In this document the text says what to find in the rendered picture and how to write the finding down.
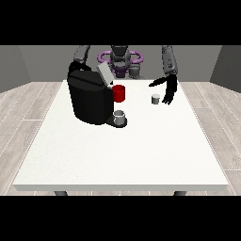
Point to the dark table leg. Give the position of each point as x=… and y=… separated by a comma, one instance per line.
x=179, y=193
x=61, y=193

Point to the small grey cup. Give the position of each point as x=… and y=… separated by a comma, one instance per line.
x=119, y=117

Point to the black coffee machine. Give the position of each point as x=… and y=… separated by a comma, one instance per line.
x=89, y=100

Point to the pale grey machine lid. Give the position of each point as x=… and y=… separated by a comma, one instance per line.
x=105, y=73

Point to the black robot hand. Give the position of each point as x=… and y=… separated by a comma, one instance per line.
x=78, y=66
x=169, y=88

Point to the small grey coffee pod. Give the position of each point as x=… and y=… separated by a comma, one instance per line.
x=155, y=99

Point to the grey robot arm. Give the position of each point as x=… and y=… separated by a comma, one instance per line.
x=81, y=54
x=169, y=59

